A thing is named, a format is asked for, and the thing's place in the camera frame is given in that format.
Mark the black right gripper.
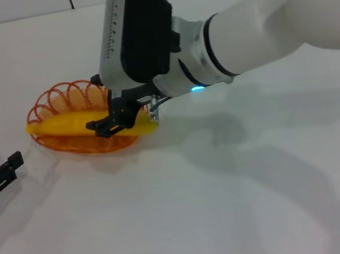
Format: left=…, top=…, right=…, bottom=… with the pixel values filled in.
left=77, top=64, right=165, bottom=141

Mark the orange wire basket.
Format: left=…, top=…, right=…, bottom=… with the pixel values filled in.
left=20, top=67, right=161, bottom=167

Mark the yellow banana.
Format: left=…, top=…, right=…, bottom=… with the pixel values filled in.
left=25, top=99, right=161, bottom=157

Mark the grey black wrist camera box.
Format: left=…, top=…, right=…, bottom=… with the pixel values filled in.
left=86, top=0, right=189, bottom=94

